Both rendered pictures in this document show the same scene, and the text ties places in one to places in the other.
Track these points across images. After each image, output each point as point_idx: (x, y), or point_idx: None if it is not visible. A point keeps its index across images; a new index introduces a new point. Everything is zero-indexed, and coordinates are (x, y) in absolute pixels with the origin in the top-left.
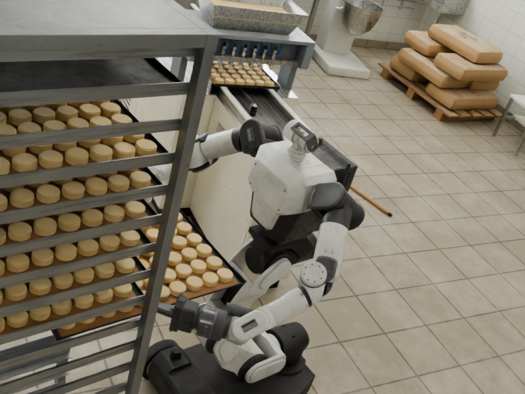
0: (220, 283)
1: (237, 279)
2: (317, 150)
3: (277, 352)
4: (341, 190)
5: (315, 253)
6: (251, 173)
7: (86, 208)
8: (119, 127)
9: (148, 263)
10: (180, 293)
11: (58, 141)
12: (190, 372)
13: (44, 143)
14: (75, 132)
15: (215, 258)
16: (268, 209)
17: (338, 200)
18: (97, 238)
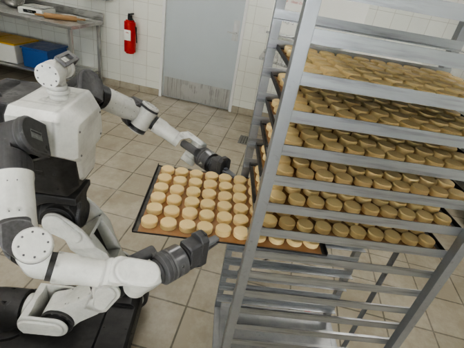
0: (174, 170)
1: (158, 168)
2: (12, 92)
3: (43, 287)
4: (90, 70)
5: (132, 108)
6: (79, 146)
7: None
8: (330, 21)
9: (213, 199)
10: (224, 158)
11: (367, 34)
12: (102, 345)
13: (375, 35)
14: (359, 26)
15: (162, 177)
16: (92, 150)
17: (98, 75)
18: None
